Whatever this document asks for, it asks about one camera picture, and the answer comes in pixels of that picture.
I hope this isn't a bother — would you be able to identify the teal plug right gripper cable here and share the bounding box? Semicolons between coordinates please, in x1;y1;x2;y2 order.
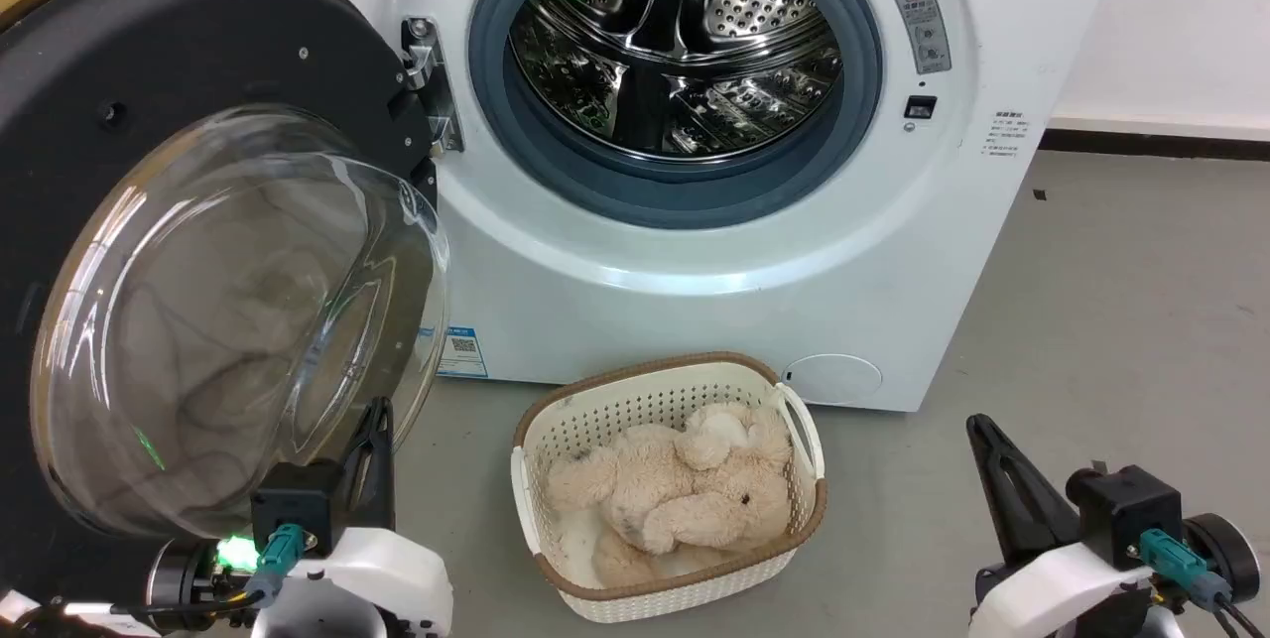
1138;528;1270;638

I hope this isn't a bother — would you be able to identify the grey warning sticker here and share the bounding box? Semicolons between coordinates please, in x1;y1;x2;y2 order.
892;0;953;76

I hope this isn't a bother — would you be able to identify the teal plug gripper cable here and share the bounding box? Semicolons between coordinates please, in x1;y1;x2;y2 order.
1138;528;1270;638
40;522;306;621

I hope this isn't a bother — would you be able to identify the white front-load washing machine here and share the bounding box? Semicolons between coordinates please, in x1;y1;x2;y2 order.
256;0;1132;413

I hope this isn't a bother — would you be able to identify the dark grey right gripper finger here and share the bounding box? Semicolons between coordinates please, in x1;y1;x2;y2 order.
966;413;1082;566

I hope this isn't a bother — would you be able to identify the beige plush toy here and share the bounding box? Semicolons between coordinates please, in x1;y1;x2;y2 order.
545;401;796;589

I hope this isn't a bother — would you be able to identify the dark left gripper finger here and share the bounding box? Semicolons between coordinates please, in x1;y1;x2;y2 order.
335;440;370;526
363;397;397;531

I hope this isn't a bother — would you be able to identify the black round washer door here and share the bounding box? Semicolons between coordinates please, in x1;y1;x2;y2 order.
0;0;453;609

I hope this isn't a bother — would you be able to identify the round white filter cover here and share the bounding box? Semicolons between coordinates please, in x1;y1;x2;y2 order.
783;352;884;409

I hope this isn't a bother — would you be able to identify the cream plastic laundry basket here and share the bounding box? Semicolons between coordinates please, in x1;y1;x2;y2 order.
510;351;828;624

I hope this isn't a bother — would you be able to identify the teal plug left gripper cable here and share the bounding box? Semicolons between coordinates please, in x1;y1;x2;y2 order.
40;522;306;621

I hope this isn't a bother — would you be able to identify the grey rubber door gasket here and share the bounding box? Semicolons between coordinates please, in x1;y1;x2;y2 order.
467;0;885;231

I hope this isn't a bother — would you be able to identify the dark baseboard strip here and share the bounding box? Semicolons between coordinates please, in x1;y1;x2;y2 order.
1037;126;1270;164

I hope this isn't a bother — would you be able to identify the metal door hinge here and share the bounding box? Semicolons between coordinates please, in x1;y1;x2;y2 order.
400;16;466;159

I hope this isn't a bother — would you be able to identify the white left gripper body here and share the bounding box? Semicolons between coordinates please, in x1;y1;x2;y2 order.
250;525;455;638

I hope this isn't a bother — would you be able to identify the small printed text label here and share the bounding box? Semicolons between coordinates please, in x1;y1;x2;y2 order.
982;109;1033;161

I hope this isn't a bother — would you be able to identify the blue QR code sticker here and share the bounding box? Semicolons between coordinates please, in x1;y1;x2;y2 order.
437;323;490;380

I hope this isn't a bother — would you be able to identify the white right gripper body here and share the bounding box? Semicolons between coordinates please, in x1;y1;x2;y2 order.
970;539;1160;638

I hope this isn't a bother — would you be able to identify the stainless steel washer drum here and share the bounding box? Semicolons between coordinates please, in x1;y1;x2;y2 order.
507;0;845;162

